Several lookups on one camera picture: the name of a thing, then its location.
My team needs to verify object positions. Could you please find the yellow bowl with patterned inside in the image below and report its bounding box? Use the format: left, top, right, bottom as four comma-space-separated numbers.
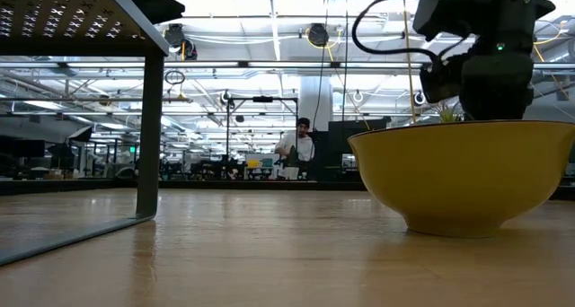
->
347, 119, 575, 239

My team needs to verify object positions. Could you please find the triangle-patterned planter with plant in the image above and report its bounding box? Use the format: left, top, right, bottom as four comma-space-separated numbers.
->
430, 101, 464, 123

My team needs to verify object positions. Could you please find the grey perforated metal shelf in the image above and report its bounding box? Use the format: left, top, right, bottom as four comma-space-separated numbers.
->
0, 0, 171, 267

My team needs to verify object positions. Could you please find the black cabinet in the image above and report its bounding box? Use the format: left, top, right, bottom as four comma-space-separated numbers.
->
326, 118, 388, 182

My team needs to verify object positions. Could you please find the person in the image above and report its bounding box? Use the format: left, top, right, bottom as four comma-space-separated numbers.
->
274, 117, 315, 173

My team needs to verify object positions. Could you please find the black ceiling cable reel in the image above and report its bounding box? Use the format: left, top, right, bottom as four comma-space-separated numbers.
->
163, 22, 186, 48
307, 22, 330, 48

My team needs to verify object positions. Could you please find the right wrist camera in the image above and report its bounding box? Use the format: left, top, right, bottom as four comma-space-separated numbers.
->
420, 59, 464, 105

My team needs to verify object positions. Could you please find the yellow hanging cable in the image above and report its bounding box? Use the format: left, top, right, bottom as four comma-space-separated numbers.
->
401, 0, 419, 125

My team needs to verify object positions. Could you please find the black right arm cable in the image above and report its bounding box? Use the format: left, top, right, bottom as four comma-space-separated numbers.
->
351, 0, 444, 66

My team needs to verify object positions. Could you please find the black gantry frame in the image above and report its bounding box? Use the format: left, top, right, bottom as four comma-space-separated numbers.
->
226, 95, 299, 179

